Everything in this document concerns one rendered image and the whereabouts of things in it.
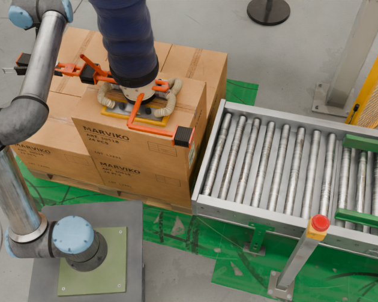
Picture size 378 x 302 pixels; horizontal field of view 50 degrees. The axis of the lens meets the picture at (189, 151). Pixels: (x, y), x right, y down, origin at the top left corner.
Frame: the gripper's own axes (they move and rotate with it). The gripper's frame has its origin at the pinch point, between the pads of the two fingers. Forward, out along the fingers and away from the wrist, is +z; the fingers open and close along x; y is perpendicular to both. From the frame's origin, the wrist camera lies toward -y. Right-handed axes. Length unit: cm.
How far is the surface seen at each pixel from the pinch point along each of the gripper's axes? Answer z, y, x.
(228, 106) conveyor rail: 62, 81, 34
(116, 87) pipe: 19.3, 30.1, -0.9
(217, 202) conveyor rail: 62, 90, -30
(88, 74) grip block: 12.3, 17.0, -1.6
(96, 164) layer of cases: 77, 11, -17
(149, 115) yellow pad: 24, 50, -10
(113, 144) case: 45, 30, -19
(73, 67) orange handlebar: 12.6, 7.6, 1.2
